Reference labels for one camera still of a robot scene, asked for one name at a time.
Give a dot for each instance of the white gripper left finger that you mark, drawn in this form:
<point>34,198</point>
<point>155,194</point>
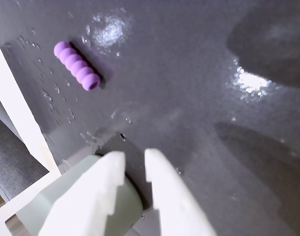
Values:
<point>91,196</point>

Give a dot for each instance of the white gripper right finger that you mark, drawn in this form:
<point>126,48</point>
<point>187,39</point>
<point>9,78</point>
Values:
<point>169,201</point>

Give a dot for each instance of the pale green steel-rimmed mug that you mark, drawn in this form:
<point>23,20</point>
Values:
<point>41,196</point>

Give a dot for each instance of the purple ribbed pen grip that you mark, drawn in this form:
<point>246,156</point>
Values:
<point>76,65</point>

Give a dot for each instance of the dark grey table mat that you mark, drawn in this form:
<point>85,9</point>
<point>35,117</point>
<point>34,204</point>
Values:
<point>164,73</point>

